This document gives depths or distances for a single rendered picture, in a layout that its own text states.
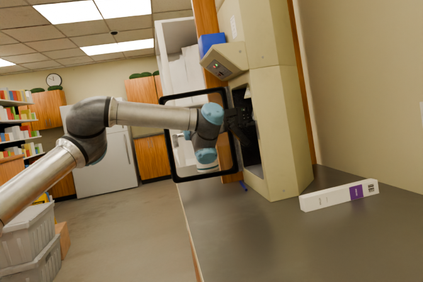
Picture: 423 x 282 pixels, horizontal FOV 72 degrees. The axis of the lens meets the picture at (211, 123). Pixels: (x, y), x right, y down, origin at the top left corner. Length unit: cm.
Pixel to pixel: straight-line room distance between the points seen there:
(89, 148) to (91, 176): 510
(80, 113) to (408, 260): 87
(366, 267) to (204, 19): 113
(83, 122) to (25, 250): 209
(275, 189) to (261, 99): 32
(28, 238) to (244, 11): 242
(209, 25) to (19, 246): 228
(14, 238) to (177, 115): 220
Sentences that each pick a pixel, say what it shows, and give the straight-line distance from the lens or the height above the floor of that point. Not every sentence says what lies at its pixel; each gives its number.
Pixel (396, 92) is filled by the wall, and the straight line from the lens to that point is 112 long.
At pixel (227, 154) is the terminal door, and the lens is 132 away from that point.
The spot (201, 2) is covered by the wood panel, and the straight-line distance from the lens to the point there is 144.
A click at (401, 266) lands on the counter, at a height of 94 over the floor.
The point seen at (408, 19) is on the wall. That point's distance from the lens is 107.
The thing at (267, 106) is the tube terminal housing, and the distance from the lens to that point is 103.
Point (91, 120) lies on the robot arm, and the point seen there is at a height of 132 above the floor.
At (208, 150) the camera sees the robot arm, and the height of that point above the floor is 116.
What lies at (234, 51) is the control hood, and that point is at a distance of 102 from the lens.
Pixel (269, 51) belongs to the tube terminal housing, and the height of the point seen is 146.
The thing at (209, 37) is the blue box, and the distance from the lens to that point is 123.
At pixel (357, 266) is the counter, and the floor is 94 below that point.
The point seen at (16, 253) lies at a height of 42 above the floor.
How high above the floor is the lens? 130
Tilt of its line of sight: 3 degrees down
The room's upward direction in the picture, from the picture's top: 10 degrees counter-clockwise
